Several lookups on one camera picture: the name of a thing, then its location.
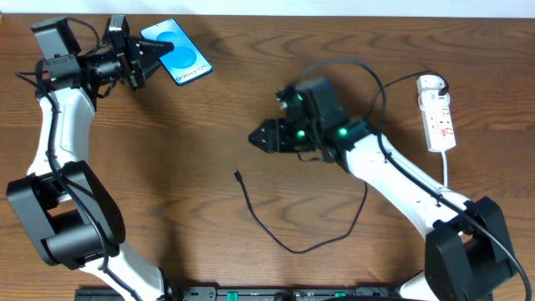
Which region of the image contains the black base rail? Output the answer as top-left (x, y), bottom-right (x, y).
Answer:
top-left (74, 285), bottom-right (402, 301)

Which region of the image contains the white power strip cord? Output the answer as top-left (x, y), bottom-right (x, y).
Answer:
top-left (440, 150), bottom-right (449, 188)

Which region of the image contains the white power strip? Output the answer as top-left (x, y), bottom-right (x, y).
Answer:
top-left (418, 89), bottom-right (456, 153)

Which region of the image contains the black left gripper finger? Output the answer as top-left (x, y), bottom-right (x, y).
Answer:
top-left (128, 37), bottom-right (175, 63)
top-left (140, 59), bottom-right (161, 81)

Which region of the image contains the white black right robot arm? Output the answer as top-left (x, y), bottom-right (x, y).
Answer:
top-left (248, 78), bottom-right (520, 300)

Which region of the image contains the blue screen Galaxy smartphone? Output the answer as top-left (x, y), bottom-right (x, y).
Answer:
top-left (140, 18), bottom-right (213, 86)

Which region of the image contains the white USB wall charger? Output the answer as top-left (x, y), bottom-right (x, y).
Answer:
top-left (416, 74), bottom-right (449, 96)

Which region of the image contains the black USB charging cable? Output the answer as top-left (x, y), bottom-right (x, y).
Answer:
top-left (233, 69), bottom-right (451, 255)

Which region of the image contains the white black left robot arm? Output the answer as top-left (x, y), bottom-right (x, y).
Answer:
top-left (7, 15), bottom-right (182, 300)

